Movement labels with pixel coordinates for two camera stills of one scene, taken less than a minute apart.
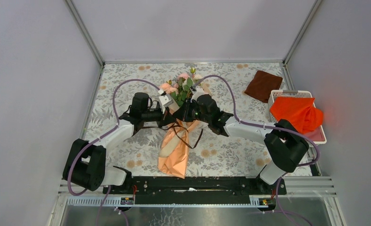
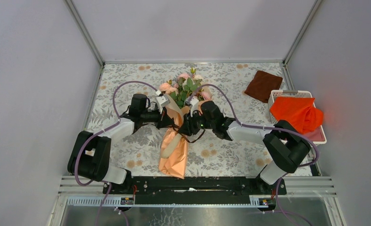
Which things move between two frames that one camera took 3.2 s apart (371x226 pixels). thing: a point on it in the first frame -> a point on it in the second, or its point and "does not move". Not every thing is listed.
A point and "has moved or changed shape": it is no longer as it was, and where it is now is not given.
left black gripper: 166,118 does not move
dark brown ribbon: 177,127 has moved or changed shape
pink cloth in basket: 318,135 does not move
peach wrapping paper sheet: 175,141 does not move
